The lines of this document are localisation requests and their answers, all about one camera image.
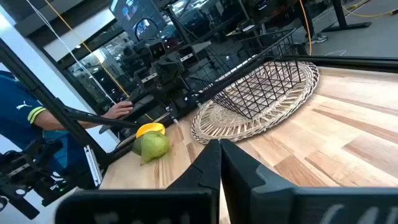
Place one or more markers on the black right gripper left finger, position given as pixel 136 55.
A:
pixel 199 174

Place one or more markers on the green pear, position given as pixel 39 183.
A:
pixel 155 146

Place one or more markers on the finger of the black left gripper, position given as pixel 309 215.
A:
pixel 176 70
pixel 162 74

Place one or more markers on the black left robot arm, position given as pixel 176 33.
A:
pixel 174 102

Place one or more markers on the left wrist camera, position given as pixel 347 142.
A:
pixel 157 49

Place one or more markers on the black standing desk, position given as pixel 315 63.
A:
pixel 340 15

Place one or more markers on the yellow banana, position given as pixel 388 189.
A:
pixel 150 127

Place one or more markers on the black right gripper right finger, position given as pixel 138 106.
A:
pixel 245 186

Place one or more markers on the person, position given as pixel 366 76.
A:
pixel 15 109

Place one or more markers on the computer monitor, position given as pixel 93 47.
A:
pixel 133 15

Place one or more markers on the silver metal bracket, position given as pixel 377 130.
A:
pixel 93 168

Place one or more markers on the person's hand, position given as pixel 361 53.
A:
pixel 119 109

